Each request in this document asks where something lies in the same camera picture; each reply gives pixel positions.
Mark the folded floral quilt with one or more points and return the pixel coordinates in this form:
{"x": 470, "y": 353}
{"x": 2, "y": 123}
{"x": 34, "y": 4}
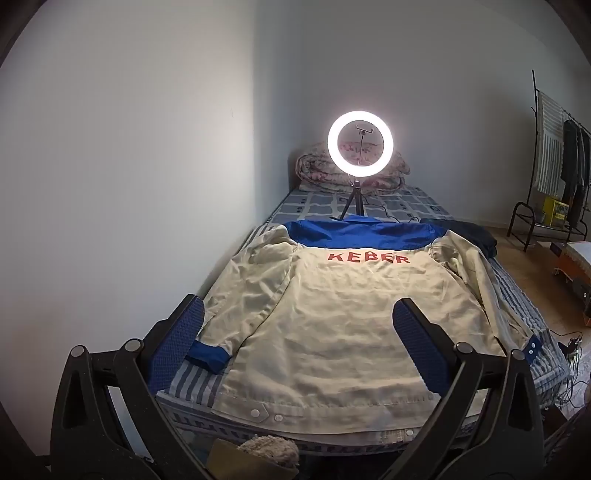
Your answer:
{"x": 314, "y": 173}

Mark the dark navy cloth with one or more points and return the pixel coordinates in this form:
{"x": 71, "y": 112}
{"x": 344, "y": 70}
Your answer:
{"x": 475, "y": 235}

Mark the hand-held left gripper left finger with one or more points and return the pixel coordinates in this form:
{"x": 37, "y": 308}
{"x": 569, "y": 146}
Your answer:
{"x": 178, "y": 344}

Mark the orange and white box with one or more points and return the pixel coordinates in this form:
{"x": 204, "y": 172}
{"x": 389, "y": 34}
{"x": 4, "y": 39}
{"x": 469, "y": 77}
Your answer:
{"x": 570, "y": 272}

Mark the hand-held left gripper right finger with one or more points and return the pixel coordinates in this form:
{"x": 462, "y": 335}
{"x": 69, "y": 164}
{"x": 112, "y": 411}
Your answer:
{"x": 418, "y": 341}

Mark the beige and blue jacket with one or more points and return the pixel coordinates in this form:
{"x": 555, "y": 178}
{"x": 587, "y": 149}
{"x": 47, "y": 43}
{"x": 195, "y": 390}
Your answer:
{"x": 332, "y": 332}

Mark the black metal clothes rack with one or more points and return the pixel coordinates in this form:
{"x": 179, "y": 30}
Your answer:
{"x": 535, "y": 108}

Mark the beige fuzzy cloth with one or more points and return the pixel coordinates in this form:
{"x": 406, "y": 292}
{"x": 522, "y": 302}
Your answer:
{"x": 272, "y": 450}

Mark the striped hanging towel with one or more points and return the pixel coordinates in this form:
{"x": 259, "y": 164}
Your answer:
{"x": 549, "y": 147}

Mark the dark hanging clothes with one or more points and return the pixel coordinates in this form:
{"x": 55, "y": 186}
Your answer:
{"x": 575, "y": 166}

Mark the yellow box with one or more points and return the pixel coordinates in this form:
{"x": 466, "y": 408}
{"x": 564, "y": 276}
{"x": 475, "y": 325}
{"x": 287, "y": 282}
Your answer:
{"x": 554, "y": 210}

